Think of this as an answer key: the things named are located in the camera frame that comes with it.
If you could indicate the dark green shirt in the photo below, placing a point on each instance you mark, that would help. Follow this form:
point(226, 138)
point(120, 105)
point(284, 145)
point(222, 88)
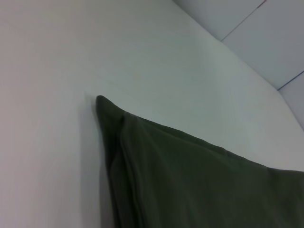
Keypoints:
point(190, 180)

